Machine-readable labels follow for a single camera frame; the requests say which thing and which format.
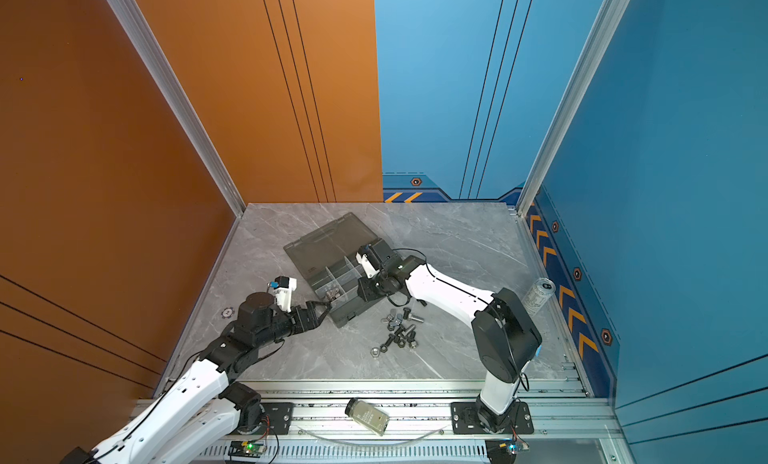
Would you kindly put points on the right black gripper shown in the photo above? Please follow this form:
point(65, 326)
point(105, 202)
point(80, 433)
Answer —
point(366, 293)

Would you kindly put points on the pile of screws and nuts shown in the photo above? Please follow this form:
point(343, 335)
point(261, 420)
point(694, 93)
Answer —
point(401, 325)

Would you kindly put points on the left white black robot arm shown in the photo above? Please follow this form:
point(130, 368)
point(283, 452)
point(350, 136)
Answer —
point(207, 402)

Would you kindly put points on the aluminium front rail frame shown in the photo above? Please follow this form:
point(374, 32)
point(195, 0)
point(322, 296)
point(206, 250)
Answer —
point(391, 421)

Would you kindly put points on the left green circuit board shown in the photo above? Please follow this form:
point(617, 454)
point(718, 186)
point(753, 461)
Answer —
point(246, 449)

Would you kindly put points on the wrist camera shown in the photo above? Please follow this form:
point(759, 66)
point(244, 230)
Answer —
point(282, 288)
point(369, 261)

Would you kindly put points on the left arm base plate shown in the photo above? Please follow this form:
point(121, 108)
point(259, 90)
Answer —
point(273, 418)

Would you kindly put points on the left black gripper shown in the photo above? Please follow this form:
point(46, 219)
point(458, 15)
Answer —
point(302, 324)

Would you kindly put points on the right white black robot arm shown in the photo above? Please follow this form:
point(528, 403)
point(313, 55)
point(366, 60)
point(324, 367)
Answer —
point(506, 337)

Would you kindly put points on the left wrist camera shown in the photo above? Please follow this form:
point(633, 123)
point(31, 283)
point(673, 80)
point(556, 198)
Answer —
point(282, 288)

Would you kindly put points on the small glass jar on rail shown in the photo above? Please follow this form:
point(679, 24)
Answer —
point(367, 415)

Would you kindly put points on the silver drink can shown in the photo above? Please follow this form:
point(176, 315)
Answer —
point(541, 291)

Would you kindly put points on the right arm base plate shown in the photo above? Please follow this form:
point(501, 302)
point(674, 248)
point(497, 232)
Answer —
point(476, 418)

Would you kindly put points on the grey plastic organizer box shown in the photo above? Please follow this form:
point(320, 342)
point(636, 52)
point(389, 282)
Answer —
point(325, 258)

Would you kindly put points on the right circuit board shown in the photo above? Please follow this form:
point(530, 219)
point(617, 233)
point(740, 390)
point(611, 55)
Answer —
point(504, 451)

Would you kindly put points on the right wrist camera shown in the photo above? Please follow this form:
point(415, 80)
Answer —
point(369, 261)

